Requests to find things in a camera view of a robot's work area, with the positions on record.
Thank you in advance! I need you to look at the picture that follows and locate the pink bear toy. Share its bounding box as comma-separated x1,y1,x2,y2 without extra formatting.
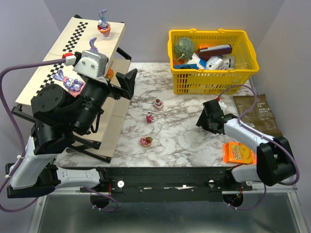
146,112,155,124

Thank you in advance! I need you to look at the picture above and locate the blue box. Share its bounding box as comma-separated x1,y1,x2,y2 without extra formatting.
173,64,199,70

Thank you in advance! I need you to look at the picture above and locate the purple bunny cupcake toy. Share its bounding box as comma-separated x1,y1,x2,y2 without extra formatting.
98,9,111,39

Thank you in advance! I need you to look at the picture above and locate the purple box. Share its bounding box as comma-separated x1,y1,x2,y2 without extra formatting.
198,44,233,58

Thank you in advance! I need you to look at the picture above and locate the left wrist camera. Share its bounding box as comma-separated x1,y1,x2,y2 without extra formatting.
73,50,109,83

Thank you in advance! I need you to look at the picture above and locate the beige tiered shelf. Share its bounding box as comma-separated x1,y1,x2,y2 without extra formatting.
12,16,131,163

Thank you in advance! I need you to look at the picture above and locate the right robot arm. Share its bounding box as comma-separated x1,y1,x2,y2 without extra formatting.
196,100,298,186

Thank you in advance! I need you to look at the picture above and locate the orange snack box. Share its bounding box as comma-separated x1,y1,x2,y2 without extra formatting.
223,142,257,165

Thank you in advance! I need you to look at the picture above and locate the purple bunny pink donut toy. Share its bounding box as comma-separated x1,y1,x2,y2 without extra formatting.
52,69,86,97

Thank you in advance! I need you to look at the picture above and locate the green melon ball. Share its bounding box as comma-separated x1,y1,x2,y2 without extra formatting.
174,37,195,60

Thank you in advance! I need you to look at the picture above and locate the strawberry cake slice toy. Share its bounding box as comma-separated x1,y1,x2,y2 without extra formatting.
153,99,164,111

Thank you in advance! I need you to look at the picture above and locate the white bottle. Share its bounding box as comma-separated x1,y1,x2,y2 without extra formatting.
222,54,235,69

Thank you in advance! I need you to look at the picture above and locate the strawberry tart toy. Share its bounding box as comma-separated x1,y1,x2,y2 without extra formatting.
140,136,153,147

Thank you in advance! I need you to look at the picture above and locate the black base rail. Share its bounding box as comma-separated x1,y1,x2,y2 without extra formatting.
93,166,252,202

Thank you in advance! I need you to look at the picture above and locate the brown coffee bag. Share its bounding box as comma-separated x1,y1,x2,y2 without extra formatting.
233,94,283,137

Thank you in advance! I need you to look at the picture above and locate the yellow plastic basket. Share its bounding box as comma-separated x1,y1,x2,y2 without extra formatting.
168,29,259,94

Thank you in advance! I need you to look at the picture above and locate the orange dragon toy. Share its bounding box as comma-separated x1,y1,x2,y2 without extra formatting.
106,68,115,80

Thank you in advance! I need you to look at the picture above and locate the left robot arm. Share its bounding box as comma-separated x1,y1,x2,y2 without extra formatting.
6,69,138,199

